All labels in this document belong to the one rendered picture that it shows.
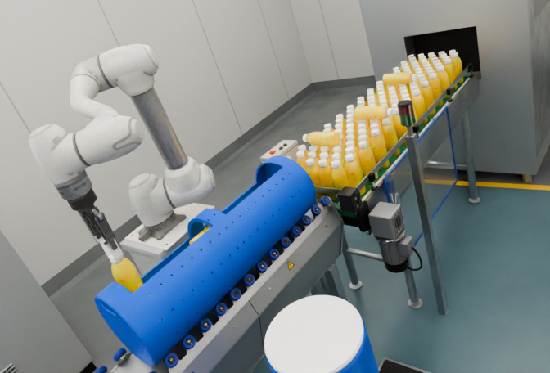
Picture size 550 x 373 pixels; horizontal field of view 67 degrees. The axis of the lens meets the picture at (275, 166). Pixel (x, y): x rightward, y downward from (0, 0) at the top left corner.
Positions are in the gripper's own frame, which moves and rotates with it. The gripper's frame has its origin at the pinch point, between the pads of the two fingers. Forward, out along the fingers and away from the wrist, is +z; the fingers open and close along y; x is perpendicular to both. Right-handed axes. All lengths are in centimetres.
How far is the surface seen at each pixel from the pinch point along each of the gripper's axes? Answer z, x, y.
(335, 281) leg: 77, 76, 15
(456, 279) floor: 132, 149, 39
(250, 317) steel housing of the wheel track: 47, 24, 19
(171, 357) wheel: 35.5, -5.6, 16.0
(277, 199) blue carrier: 17, 56, 18
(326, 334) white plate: 29, 19, 62
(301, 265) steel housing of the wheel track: 48, 55, 19
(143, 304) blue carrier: 13.5, -4.7, 15.8
